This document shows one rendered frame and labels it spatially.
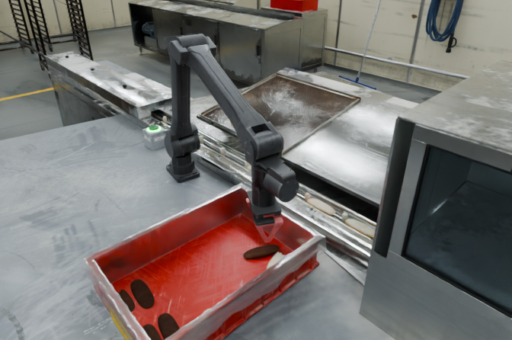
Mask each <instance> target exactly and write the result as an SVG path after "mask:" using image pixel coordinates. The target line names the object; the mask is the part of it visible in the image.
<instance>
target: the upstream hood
mask: <svg viewBox="0 0 512 340"><path fill-rule="evenodd" d="M45 58H46V61H47V65H49V66H51V67H53V68H54V69H56V70H58V71H60V72H61V73H63V74H64V75H67V76H68V77H69V78H71V79H73V80H75V81H77V82H78V83H80V84H81V85H84V86H85V87H86V88H88V89H90V90H92V91H93V92H95V93H97V94H98V95H100V96H101V97H103V98H105V99H107V100H108V101H110V102H112V103H113V104H115V105H117V106H118V107H121V108H122V109H124V110H125V111H127V112H129V113H130V114H132V115H133V116H135V117H138V118H139V119H140V118H143V117H148V116H150V112H151V111H156V110H158V109H162V108H164V111H168V110H170V111H172V103H171V102H172V99H171V97H168V96H167V95H164V94H162V93H161V92H159V91H156V90H154V89H152V88H150V87H148V86H145V85H143V84H141V83H139V82H137V81H134V80H132V79H130V78H128V77H126V76H125V75H121V74H120V73H118V72H115V71H114V70H112V69H109V68H107V67H105V66H102V65H101V64H99V63H96V62H94V61H92V60H90V59H88V58H85V57H83V56H81V55H79V54H77V53H74V52H67V53H58V54H53V55H48V56H45Z"/></svg>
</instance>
